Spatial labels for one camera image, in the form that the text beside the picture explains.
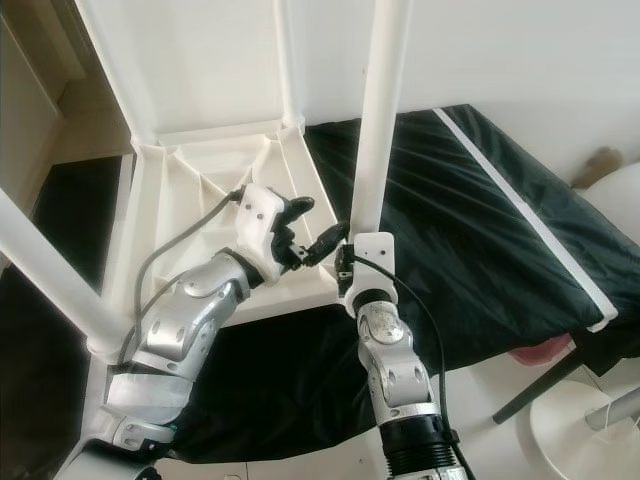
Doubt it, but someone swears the brown object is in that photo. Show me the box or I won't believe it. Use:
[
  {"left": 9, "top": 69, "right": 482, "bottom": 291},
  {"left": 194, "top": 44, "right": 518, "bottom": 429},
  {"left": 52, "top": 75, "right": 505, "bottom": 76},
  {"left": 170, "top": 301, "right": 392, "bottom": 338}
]
[{"left": 570, "top": 147, "right": 621, "bottom": 189}]

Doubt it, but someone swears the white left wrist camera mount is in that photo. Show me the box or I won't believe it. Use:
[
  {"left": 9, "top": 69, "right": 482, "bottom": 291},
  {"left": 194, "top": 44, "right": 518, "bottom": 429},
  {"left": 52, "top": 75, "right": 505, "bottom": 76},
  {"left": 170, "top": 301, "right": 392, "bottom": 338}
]
[{"left": 235, "top": 183, "right": 296, "bottom": 283}]

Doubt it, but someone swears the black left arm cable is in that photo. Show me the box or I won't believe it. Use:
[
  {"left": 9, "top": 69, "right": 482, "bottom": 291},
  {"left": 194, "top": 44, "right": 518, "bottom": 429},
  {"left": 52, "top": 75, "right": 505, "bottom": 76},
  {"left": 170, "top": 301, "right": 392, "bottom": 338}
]
[{"left": 130, "top": 188, "right": 246, "bottom": 346}]

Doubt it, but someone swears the pink slipper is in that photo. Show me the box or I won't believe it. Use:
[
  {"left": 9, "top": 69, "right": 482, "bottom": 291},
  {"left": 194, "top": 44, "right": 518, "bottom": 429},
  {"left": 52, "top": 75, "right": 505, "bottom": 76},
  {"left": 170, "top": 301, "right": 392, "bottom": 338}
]
[{"left": 508, "top": 337, "right": 573, "bottom": 364}]

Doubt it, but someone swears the black table cloth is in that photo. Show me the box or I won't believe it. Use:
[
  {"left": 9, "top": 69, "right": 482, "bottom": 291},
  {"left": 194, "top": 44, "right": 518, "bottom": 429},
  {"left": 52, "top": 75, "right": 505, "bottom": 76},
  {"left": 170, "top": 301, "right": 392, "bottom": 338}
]
[{"left": 0, "top": 103, "right": 640, "bottom": 471}]

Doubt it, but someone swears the cream plastic table top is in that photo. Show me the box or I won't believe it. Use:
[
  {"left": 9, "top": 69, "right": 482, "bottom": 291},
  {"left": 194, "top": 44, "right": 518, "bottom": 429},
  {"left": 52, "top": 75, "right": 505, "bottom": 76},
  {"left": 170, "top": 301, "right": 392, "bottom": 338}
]
[{"left": 88, "top": 115, "right": 361, "bottom": 363}]

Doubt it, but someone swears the white round object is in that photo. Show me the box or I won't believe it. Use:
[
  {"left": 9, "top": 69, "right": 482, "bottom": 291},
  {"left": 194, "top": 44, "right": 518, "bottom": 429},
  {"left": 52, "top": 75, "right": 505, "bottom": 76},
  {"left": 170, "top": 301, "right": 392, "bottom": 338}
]
[{"left": 580, "top": 162, "right": 640, "bottom": 236}]

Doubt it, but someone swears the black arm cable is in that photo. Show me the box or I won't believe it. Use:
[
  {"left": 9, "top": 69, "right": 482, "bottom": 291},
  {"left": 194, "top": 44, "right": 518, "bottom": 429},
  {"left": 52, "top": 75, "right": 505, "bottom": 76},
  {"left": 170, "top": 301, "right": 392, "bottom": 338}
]
[
  {"left": 360, "top": 255, "right": 451, "bottom": 441},
  {"left": 130, "top": 188, "right": 246, "bottom": 346}
]

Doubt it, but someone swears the white standing fan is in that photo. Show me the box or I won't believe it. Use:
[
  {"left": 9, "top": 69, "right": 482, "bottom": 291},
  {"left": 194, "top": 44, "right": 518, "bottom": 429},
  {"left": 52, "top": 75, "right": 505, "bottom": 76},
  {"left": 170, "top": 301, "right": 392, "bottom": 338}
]
[{"left": 528, "top": 378, "right": 640, "bottom": 480}]

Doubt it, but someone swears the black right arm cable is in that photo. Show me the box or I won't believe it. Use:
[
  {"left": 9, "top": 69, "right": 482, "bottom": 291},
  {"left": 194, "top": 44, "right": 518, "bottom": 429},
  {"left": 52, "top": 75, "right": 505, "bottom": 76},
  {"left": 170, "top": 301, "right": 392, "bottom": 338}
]
[{"left": 360, "top": 255, "right": 451, "bottom": 441}]

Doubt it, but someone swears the black metal stand leg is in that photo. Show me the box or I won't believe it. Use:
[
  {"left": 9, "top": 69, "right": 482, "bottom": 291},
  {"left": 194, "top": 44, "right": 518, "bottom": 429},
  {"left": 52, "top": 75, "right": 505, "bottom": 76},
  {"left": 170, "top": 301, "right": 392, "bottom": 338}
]
[{"left": 493, "top": 325, "right": 640, "bottom": 426}]

